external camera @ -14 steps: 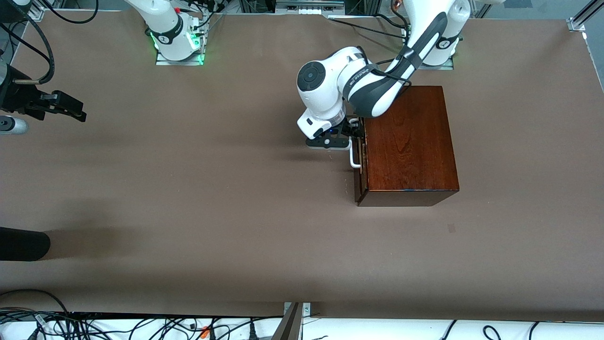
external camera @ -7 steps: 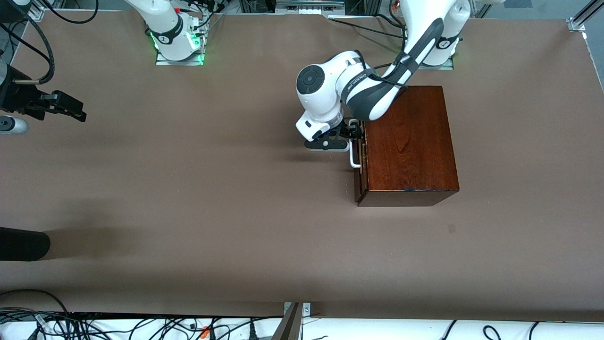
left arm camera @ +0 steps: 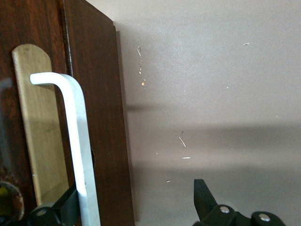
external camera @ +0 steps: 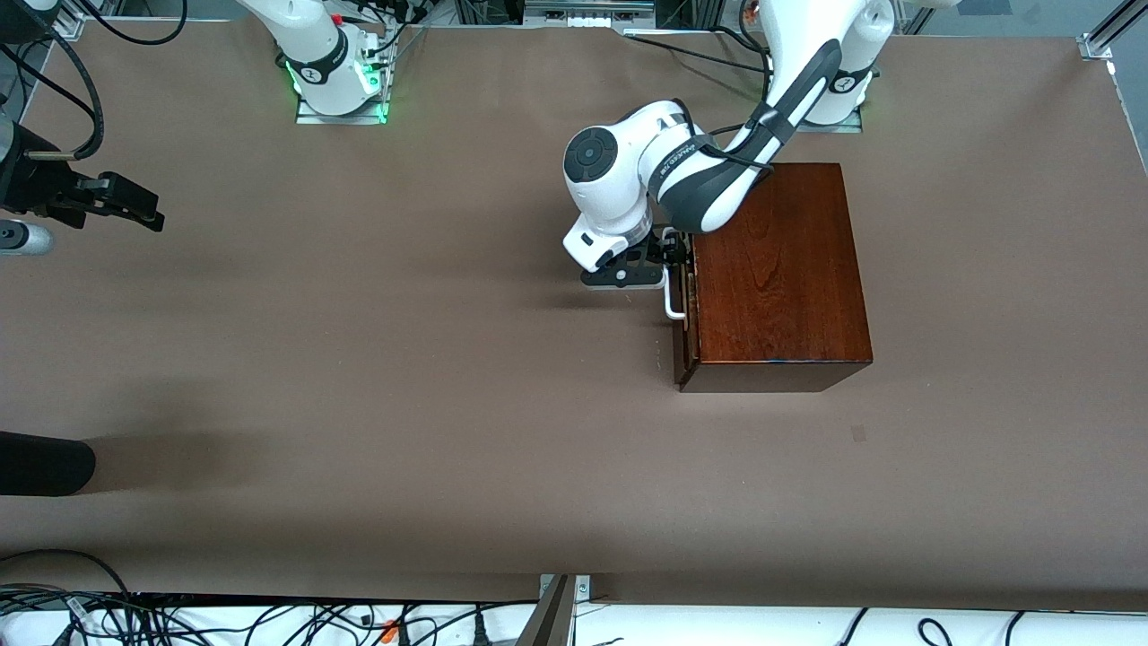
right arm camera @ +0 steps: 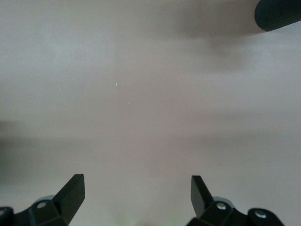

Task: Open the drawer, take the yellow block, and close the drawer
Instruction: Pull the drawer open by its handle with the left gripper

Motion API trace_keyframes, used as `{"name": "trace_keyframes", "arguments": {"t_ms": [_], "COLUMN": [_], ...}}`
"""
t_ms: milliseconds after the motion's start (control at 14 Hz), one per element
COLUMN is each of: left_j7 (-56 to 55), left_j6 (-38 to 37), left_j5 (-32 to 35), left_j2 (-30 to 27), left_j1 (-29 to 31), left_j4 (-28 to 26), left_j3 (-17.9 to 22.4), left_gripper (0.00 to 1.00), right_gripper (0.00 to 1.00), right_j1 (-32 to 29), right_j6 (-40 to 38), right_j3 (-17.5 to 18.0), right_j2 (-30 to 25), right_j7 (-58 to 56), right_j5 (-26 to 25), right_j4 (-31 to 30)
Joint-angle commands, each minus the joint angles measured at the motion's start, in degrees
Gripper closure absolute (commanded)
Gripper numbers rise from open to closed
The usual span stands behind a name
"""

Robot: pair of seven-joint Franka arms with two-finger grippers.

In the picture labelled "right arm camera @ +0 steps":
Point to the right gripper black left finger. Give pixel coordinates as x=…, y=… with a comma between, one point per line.
x=68, y=200

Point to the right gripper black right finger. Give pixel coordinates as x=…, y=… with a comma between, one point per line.
x=202, y=200

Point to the black ribbed cylinder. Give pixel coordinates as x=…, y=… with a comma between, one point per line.
x=277, y=14

